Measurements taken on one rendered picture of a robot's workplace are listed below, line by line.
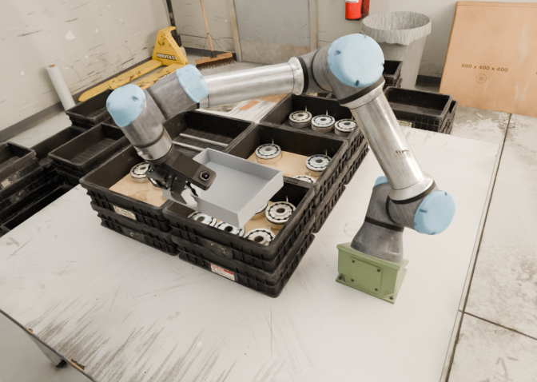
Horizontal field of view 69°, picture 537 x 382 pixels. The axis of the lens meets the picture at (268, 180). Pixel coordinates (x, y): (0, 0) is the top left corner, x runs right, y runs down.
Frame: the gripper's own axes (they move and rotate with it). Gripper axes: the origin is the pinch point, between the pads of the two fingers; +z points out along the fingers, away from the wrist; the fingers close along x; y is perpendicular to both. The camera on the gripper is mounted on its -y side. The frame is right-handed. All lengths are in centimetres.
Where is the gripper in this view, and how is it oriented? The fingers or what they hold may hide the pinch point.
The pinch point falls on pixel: (197, 201)
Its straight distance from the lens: 102.4
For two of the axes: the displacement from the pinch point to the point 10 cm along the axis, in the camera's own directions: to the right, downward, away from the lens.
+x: -4.2, 7.7, -4.8
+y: -8.8, -2.1, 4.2
